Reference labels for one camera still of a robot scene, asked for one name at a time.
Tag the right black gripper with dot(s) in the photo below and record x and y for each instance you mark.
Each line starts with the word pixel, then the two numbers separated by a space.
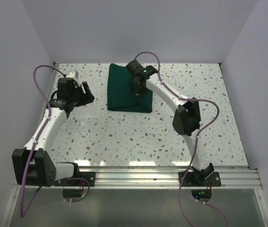
pixel 140 92

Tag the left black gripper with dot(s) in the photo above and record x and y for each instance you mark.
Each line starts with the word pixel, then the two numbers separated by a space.
pixel 87 98

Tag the dark green surgical cloth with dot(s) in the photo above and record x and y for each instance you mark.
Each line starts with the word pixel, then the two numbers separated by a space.
pixel 120 93

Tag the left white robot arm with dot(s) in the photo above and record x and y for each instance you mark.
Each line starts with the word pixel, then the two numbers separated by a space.
pixel 32 163

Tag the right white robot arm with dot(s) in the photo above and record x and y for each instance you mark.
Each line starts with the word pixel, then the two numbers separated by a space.
pixel 186 119

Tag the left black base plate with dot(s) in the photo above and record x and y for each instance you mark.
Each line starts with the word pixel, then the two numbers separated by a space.
pixel 78 180

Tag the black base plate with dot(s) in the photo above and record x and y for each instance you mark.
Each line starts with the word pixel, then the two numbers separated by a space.
pixel 78 180
pixel 193 180

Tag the aluminium mounting rail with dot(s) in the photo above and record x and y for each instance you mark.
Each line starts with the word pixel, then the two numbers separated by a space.
pixel 166 177

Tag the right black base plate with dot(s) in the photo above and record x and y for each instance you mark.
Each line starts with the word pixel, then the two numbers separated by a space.
pixel 193 180

